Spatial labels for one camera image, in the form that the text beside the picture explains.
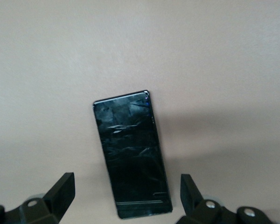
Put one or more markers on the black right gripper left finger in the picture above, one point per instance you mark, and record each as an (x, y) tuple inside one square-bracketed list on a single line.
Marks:
[(44, 205)]

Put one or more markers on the black slab smartphone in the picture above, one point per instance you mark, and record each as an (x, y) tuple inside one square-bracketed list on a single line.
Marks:
[(133, 158)]

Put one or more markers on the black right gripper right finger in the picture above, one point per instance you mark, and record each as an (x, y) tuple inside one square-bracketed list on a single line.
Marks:
[(200, 210)]

